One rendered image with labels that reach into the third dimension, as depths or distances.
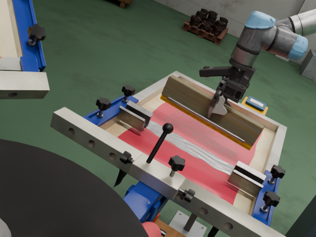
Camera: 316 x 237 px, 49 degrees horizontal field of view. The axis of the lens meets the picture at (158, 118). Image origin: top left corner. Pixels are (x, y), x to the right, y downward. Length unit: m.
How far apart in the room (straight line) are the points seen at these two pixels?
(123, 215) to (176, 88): 0.87
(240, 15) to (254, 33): 7.08
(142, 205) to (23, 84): 0.39
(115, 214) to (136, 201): 0.44
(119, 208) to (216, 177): 0.80
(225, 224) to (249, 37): 0.53
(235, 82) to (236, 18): 7.06
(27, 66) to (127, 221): 0.65
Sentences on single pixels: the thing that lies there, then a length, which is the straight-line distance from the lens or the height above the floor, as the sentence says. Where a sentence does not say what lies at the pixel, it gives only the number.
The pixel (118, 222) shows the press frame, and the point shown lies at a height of 1.32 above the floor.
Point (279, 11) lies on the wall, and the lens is 8.09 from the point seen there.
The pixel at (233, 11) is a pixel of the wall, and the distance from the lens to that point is 8.14.
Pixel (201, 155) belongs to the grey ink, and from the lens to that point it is 1.19.
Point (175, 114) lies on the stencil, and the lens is 1.37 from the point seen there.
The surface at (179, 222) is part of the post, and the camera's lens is 2.34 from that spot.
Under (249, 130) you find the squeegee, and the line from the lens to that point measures 1.16.
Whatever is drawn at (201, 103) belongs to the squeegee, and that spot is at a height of 1.11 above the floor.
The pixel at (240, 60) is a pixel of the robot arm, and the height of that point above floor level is 1.30.
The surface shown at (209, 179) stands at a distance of 1.11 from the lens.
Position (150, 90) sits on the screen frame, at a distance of 1.41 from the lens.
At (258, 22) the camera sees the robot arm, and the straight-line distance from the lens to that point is 1.06.
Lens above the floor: 1.56
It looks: 28 degrees down
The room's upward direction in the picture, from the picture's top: 22 degrees clockwise
